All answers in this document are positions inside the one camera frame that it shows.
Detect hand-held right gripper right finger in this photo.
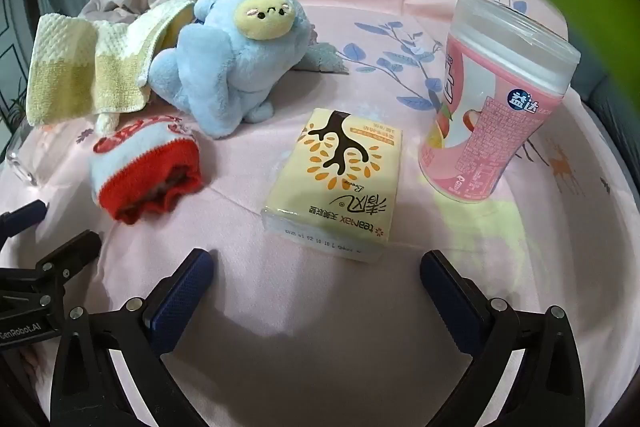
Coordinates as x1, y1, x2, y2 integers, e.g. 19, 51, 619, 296
420, 249, 586, 427

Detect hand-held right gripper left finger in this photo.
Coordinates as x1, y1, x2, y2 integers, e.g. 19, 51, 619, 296
50, 248, 236, 427

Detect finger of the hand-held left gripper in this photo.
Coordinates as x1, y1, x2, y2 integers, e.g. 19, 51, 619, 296
0, 199, 49, 248
35, 229, 102, 303

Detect red white knitted sock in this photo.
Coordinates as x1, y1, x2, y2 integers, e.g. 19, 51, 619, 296
89, 113, 205, 225

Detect yellow white knitted cloth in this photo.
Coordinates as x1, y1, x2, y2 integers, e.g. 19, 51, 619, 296
26, 0, 197, 128

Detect yellow tissue pack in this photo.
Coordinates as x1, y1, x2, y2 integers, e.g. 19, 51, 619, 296
261, 108, 403, 264

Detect pink plastic jar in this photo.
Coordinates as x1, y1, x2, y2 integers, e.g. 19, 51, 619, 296
419, 0, 582, 204

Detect blue plush toy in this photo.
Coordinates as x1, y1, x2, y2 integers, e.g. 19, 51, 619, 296
149, 0, 313, 140

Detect pink floral bed sheet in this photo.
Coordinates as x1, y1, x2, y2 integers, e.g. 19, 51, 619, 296
0, 0, 626, 427

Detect grey sofa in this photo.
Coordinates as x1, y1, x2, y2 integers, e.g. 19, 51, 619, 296
575, 67, 640, 148

